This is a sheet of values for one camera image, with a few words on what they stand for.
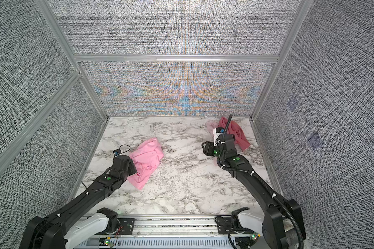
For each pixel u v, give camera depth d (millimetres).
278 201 416
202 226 749
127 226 733
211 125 1133
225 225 732
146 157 892
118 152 746
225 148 613
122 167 651
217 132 741
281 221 395
